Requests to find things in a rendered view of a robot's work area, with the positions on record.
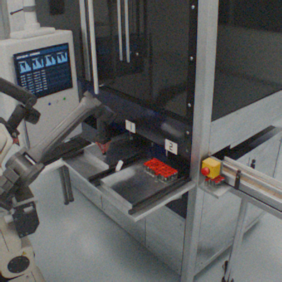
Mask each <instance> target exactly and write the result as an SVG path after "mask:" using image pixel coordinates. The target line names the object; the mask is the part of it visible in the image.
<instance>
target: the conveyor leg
mask: <svg viewBox="0 0 282 282"><path fill-rule="evenodd" d="M249 205H250V203H249V202H247V201H245V200H243V199H241V201H240V208H239V215H238V219H237V223H236V226H235V233H234V237H233V241H232V248H231V251H230V255H229V259H228V266H227V268H226V272H225V278H224V282H231V281H232V278H233V275H234V269H235V267H236V263H237V257H238V253H239V251H240V245H241V242H242V238H243V234H244V229H245V223H246V221H247V216H248V212H249Z"/></svg>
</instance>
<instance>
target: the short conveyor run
mask: <svg viewBox="0 0 282 282"><path fill-rule="evenodd" d="M254 163H256V160H255V159H253V160H252V163H251V167H248V166H245V165H243V164H242V163H239V162H237V161H235V160H233V159H231V158H229V157H226V156H224V161H223V169H222V173H221V174H220V176H221V177H224V183H225V184H227V185H229V186H231V188H232V189H231V191H229V193H232V194H233V195H237V196H238V197H240V198H242V199H243V200H245V201H247V202H249V203H251V204H253V205H255V206H257V207H258V208H260V209H262V210H264V211H266V212H267V213H269V214H272V215H273V216H275V217H276V218H279V219H280V220H282V182H280V181H278V180H276V179H274V178H272V177H270V176H268V175H266V174H262V173H261V172H259V171H256V170H254V168H255V164H254Z"/></svg>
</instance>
